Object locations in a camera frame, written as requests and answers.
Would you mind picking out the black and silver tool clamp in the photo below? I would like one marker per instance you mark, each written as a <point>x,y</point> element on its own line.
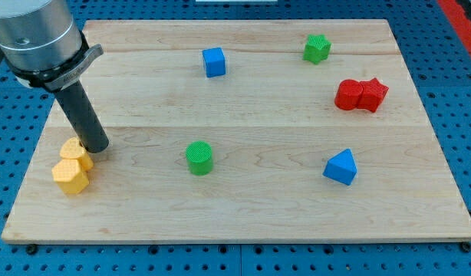
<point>62,76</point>

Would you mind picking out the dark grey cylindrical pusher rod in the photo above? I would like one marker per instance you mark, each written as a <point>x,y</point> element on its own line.
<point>82,117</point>

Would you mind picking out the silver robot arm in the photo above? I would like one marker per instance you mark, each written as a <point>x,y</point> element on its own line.
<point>45,49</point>

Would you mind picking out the wooden board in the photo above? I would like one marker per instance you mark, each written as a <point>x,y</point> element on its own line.
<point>272,124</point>

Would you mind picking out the yellow heart block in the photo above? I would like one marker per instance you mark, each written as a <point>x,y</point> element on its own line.
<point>73,149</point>

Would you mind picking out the yellow hexagon block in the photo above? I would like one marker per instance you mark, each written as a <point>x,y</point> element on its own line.
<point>69,175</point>

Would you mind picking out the green cylinder block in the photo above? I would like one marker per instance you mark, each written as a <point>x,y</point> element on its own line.
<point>199,158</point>

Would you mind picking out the blue cube block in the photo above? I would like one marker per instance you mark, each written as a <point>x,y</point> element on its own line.
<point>214,62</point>

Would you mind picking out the green star block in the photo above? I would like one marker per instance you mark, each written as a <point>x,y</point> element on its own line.
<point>317,48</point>

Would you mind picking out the red cylinder block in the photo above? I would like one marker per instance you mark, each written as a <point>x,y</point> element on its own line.
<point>348,94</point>

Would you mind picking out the blue triangle block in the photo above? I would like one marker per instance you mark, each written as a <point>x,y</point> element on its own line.
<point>341,167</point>

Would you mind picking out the red star block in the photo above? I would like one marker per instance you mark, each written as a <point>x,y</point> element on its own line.
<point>372,95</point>

